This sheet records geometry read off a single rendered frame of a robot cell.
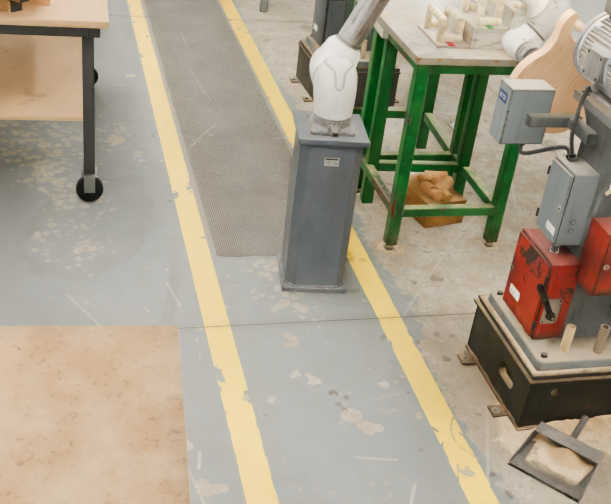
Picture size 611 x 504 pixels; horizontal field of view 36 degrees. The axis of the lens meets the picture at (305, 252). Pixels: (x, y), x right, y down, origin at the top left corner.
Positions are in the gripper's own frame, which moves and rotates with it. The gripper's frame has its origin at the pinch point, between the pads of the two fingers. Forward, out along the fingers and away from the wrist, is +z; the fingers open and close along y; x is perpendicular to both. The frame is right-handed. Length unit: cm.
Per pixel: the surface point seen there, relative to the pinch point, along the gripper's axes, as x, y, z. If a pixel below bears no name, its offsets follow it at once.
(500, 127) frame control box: -21.9, 22.7, 22.3
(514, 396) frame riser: -95, -28, 59
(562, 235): -37, -5, 49
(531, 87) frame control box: -5.4, 22.8, 22.5
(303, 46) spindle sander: -85, -20, -259
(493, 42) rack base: -6, -10, -66
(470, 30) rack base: -8, 0, -69
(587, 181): -18, 1, 49
